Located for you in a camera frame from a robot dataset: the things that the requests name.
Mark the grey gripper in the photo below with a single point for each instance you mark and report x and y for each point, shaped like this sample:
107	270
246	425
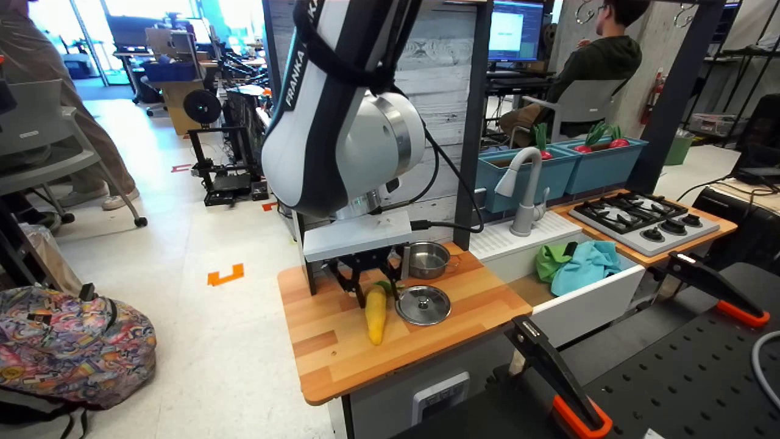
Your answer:
350	247

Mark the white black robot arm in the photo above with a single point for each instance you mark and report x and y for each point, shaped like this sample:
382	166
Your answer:
343	130

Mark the silver pot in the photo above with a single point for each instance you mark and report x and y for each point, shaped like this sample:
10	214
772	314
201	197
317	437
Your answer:
428	259

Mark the wooden counter board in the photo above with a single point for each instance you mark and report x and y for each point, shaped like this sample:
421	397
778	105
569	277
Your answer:
329	343

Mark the near black orange clamp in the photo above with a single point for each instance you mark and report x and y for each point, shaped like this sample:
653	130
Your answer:
574	411

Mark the black orange clamp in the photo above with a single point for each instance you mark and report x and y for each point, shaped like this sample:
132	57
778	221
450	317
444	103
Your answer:
574	411
730	300

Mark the grey toy faucet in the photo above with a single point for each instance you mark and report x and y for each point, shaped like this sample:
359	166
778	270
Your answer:
527	210

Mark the green cloth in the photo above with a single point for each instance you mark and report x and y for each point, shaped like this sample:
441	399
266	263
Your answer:
551	257

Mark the left teal planter box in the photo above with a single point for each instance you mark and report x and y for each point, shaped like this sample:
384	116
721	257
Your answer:
494	164

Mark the teal planter box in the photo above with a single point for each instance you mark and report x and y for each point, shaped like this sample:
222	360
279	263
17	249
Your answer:
602	170
494	164

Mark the teal cloth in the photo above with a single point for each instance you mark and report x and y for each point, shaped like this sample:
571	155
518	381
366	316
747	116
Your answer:
590	263

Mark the left toy radish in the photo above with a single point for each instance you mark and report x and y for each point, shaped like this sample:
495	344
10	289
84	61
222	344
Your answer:
541	139

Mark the right teal planter box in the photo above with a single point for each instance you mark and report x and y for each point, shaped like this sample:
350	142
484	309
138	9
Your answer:
602	170

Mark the toy gas stove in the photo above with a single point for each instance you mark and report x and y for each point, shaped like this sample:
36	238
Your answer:
646	226

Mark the seated person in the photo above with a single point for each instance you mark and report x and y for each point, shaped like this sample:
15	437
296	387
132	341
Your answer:
611	57

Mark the computer monitor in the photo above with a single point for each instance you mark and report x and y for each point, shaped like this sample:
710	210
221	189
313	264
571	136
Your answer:
516	33

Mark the far black orange clamp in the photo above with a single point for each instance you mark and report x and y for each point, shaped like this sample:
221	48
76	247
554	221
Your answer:
730	300

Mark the colourful backpack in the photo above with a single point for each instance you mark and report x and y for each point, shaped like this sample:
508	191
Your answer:
92	352

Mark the grey office chair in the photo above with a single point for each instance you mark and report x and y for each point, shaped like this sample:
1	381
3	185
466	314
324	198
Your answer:
37	127

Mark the standing person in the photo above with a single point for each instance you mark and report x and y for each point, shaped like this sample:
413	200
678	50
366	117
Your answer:
33	57

